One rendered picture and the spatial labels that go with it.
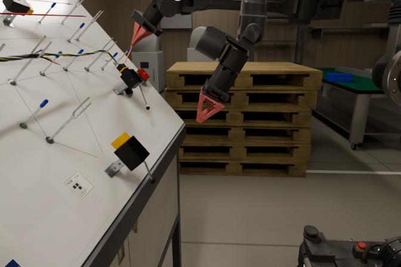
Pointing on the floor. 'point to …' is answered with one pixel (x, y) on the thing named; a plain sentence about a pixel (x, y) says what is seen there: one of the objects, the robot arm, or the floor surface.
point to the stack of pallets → (247, 118)
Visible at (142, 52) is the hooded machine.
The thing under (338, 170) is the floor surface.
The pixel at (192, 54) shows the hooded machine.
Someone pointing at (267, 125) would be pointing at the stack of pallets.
